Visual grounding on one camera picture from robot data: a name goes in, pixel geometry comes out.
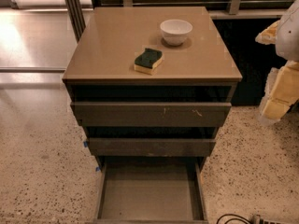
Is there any top drawer front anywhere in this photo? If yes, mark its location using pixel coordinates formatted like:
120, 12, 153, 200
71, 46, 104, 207
71, 102, 231, 127

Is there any green and yellow sponge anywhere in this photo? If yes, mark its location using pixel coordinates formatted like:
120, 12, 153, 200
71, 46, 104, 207
134, 48, 163, 75

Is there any dark vertical post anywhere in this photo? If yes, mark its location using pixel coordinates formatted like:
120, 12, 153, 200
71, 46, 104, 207
65, 0, 86, 41

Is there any open bottom drawer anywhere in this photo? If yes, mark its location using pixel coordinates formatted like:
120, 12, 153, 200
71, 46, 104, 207
93, 160, 209, 224

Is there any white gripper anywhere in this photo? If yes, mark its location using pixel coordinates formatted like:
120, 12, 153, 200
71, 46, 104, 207
255, 0, 299, 124

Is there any grey power strip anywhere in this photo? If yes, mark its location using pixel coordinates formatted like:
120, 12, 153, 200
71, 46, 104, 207
252, 215, 292, 224

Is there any white ceramic bowl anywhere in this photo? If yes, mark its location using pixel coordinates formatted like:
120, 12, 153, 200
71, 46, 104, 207
160, 20, 192, 46

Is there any middle drawer front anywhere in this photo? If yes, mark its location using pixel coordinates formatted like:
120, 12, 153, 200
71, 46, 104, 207
87, 138, 216, 157

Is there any black cable on floor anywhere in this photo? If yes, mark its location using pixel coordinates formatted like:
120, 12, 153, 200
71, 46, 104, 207
216, 213, 253, 224

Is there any brown drawer cabinet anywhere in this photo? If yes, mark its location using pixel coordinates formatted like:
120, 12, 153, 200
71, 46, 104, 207
62, 6, 244, 224

